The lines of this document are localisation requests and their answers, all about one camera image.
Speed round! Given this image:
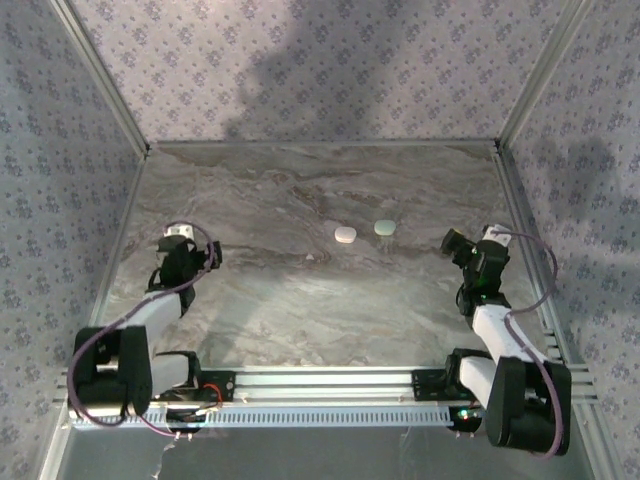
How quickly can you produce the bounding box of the white paper scrap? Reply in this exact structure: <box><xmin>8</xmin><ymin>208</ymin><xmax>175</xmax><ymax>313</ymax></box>
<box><xmin>149</xmin><ymin>442</ymin><xmax>176</xmax><ymax>480</ymax></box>

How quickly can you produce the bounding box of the grey metal panel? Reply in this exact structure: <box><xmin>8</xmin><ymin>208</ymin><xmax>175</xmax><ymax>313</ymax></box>
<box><xmin>54</xmin><ymin>427</ymin><xmax>599</xmax><ymax>480</ymax></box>

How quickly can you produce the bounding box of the wide aluminium frame floor rail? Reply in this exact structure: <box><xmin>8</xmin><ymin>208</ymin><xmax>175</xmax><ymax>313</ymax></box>
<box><xmin>492</xmin><ymin>144</ymin><xmax>574</xmax><ymax>366</ymax></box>

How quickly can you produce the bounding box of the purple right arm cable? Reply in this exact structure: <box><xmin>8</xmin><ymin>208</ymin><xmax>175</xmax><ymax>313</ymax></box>
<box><xmin>469</xmin><ymin>228</ymin><xmax>567</xmax><ymax>459</ymax></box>

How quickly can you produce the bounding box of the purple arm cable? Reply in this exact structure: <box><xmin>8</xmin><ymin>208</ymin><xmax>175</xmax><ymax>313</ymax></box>
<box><xmin>469</xmin><ymin>228</ymin><xmax>567</xmax><ymax>459</ymax></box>
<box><xmin>65</xmin><ymin>220</ymin><xmax>216</xmax><ymax>439</ymax></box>

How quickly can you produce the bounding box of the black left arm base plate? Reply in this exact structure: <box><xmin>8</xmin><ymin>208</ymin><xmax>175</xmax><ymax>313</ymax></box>
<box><xmin>197</xmin><ymin>369</ymin><xmax>237</xmax><ymax>404</ymax></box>

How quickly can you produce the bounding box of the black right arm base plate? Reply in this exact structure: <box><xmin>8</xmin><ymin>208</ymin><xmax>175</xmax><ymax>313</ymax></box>
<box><xmin>411</xmin><ymin>368</ymin><xmax>469</xmax><ymax>403</ymax></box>

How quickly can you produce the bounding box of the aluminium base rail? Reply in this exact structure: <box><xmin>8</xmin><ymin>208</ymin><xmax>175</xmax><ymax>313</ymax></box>
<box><xmin>54</xmin><ymin>366</ymin><xmax>600</xmax><ymax>405</ymax></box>

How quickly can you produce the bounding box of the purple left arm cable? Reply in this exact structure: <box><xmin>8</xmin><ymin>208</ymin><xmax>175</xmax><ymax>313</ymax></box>
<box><xmin>65</xmin><ymin>220</ymin><xmax>216</xmax><ymax>439</ymax></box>

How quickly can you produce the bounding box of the aluminium frame post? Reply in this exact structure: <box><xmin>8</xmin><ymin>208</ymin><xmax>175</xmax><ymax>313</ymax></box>
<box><xmin>37</xmin><ymin>419</ymin><xmax>74</xmax><ymax>480</ymax></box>
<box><xmin>49</xmin><ymin>0</ymin><xmax>152</xmax><ymax>157</ymax></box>
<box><xmin>572</xmin><ymin>403</ymin><xmax>619</xmax><ymax>480</ymax></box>
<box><xmin>497</xmin><ymin>0</ymin><xmax>591</xmax><ymax>151</ymax></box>

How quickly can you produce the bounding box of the white slotted cable duct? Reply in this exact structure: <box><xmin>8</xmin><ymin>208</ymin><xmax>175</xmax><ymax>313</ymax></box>
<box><xmin>69</xmin><ymin>405</ymin><xmax>454</xmax><ymax>430</ymax></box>

